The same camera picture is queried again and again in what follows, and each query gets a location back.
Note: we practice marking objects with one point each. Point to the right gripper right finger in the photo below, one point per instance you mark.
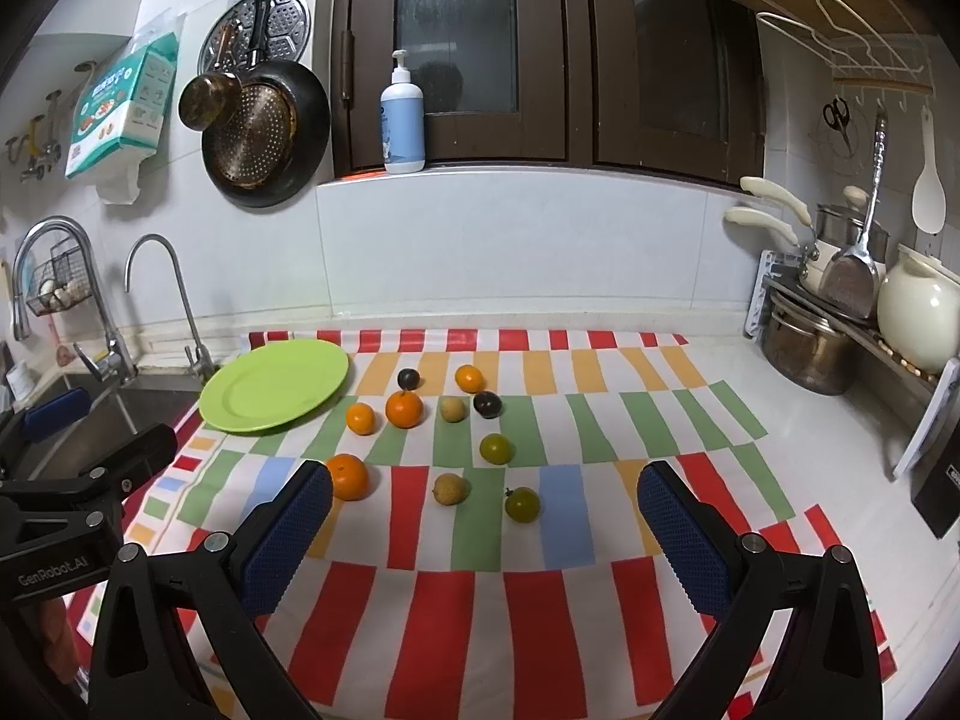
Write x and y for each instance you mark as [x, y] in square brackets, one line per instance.
[827, 664]

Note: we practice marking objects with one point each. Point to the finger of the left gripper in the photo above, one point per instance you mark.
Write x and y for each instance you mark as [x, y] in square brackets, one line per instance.
[137, 461]
[45, 420]

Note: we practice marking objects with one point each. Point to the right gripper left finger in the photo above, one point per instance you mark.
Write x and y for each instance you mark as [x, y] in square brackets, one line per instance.
[143, 666]

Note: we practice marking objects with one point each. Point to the orange tangerine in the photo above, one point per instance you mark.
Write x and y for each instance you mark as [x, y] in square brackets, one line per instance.
[350, 477]

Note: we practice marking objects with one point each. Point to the small orange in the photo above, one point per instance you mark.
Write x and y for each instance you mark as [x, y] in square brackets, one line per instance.
[361, 419]
[470, 379]

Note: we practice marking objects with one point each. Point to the orange with green stem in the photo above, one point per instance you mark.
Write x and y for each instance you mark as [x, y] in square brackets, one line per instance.
[404, 409]

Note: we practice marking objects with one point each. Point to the dark plum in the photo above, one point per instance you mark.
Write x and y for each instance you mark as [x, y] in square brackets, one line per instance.
[487, 404]
[408, 379]

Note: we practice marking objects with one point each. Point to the yellow-brown longan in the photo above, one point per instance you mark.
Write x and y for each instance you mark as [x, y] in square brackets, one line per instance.
[450, 489]
[453, 409]

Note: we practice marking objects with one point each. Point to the green tomato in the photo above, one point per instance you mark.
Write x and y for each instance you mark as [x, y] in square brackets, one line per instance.
[496, 449]
[522, 504]

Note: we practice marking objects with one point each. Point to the steel sink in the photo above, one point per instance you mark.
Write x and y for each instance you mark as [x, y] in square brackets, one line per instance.
[118, 412]

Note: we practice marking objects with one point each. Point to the tall chrome faucet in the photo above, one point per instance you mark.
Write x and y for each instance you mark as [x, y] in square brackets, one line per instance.
[116, 363]

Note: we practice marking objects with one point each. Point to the green plate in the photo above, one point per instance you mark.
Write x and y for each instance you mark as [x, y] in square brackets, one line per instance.
[272, 385]

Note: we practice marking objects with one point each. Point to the dish rack shelf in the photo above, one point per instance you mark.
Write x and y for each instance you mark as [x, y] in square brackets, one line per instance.
[780, 272]

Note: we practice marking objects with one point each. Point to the teal white bag box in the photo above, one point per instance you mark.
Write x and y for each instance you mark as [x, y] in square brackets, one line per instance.
[119, 119]

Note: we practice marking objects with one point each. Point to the striped colourful tablecloth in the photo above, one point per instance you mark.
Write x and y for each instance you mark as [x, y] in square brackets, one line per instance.
[404, 608]

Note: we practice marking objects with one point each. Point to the steel stock pot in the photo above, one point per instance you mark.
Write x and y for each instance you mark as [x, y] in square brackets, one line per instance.
[807, 350]

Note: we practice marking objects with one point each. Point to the brass perforated strainer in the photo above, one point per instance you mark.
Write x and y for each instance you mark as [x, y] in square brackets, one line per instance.
[253, 144]

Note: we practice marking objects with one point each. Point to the small brass ladle pot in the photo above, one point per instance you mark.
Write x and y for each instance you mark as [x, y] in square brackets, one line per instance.
[208, 100]

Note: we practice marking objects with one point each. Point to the black frying pan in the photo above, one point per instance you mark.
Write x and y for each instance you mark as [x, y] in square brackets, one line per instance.
[312, 112]

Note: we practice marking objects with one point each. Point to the cream ceramic teapot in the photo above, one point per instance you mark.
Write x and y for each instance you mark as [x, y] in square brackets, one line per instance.
[918, 310]

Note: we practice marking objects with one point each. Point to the metal spatula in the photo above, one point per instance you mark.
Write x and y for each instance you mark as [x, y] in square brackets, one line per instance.
[851, 279]

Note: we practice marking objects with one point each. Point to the blue white pump bottle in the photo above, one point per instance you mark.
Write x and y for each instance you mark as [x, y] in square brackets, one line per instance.
[402, 120]

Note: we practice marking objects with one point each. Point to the round metal steamer rack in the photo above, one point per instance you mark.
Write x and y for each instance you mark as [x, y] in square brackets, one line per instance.
[228, 44]

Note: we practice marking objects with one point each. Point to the white rice paddle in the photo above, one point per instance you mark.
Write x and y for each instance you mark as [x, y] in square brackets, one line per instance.
[928, 202]

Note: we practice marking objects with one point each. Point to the black scissors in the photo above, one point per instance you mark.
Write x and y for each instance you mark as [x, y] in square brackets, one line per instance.
[836, 114]

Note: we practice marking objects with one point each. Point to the wire sponge basket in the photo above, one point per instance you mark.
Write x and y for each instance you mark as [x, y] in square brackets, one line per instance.
[60, 282]

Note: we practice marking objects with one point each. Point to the cream pan handle lower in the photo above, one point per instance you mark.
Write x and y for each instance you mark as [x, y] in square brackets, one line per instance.
[751, 217]

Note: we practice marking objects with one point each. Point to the cream pan handle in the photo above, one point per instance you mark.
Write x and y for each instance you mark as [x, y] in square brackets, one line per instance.
[773, 192]
[751, 217]

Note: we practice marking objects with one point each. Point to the cream pan handle upper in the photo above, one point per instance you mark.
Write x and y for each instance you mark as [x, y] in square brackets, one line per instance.
[773, 192]

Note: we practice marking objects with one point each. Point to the dark wooden window frame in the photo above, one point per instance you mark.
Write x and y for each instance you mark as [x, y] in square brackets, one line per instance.
[672, 87]

